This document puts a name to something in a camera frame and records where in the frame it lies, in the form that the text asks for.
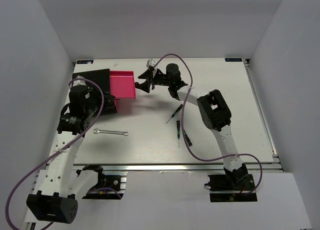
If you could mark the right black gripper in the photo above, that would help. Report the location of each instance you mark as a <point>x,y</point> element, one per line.
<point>146,85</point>

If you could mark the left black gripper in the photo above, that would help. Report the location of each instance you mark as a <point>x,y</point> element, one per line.
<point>108,99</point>

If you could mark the silver combination wrench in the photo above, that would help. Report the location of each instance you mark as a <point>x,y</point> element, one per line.
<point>99,131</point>

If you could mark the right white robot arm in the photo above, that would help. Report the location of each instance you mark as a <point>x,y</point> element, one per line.
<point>214,112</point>

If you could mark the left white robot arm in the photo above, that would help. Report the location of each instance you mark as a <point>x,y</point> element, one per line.
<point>57,198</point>

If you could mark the blue label sticker left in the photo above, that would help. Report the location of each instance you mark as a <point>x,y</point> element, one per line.
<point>84,62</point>

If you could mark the blue label sticker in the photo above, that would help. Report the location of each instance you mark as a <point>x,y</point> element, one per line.
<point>233,59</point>
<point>84,62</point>

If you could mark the small precision screwdriver upper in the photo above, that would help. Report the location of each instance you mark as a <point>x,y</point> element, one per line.
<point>175,112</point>

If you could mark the small precision screwdriver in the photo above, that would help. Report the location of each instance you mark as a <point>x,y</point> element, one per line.
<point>175,112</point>
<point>178,131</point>
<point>187,138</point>

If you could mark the small precision screwdriver middle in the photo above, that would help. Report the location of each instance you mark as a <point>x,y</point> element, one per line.
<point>178,131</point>

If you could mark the small precision screwdriver lower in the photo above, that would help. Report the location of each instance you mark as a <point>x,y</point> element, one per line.
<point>187,138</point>

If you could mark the blue label sticker right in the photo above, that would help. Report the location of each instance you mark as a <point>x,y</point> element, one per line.
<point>233,59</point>

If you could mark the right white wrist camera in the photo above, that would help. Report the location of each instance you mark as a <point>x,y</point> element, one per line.
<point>152,69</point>

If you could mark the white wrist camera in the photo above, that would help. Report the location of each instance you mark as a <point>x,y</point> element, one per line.
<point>152,69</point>
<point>78,80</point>

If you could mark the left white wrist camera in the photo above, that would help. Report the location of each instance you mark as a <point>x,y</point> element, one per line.
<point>78,80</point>

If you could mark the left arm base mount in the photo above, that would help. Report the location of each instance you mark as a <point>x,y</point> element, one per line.
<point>107,187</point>

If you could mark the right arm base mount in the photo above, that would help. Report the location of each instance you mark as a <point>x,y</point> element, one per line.
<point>223,190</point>

